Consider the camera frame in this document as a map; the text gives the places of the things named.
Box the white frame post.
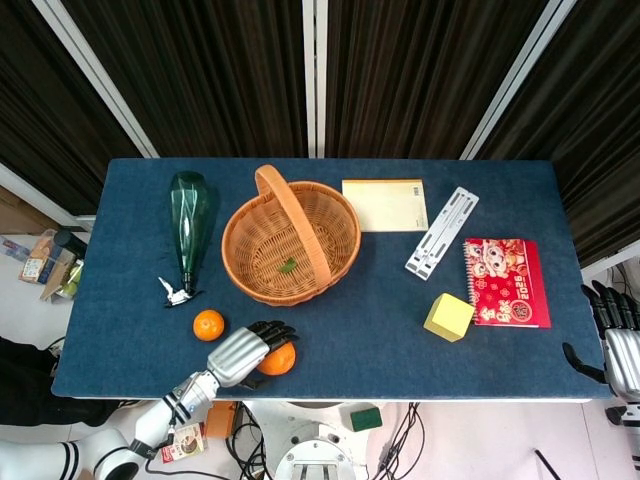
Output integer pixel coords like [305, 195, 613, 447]
[459, 0, 581, 161]
[32, 0, 160, 159]
[302, 0, 329, 159]

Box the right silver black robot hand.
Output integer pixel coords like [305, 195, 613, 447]
[562, 279, 640, 401]

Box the green block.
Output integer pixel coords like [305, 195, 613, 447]
[349, 407, 384, 433]

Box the small orange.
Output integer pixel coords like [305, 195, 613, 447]
[192, 309, 226, 343]

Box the red printed packet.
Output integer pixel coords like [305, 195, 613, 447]
[160, 422, 208, 464]

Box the green glass spray bottle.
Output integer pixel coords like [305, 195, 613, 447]
[157, 170, 215, 307]

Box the black cable bundle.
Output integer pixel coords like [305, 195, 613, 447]
[224, 399, 277, 480]
[377, 402, 427, 480]

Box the large orange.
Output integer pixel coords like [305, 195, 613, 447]
[256, 341, 297, 377]

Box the colourful snack box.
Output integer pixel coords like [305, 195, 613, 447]
[19, 242, 57, 285]

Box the green snack pack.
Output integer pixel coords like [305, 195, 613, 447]
[52, 259, 85, 301]

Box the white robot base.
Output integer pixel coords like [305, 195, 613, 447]
[244, 399, 387, 480]

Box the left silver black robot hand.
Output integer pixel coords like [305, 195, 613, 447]
[206, 319, 301, 392]

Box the dark pleated curtain panel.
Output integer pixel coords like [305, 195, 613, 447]
[0, 0, 146, 216]
[324, 0, 551, 160]
[62, 0, 309, 159]
[479, 0, 640, 266]

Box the orange box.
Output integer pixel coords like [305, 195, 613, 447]
[204, 401, 237, 439]

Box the white folding laptop stand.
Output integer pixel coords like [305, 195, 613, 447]
[404, 186, 480, 284]

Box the yellow foam cube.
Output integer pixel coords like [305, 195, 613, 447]
[423, 292, 476, 343]

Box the black cloth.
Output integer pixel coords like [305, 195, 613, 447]
[0, 337, 121, 429]

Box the blue felt table cover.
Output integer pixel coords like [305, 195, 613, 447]
[51, 157, 614, 404]

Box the wicker basket with handle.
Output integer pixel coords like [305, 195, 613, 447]
[221, 164, 363, 307]

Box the pale yellow notepad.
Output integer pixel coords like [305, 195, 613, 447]
[341, 178, 430, 234]

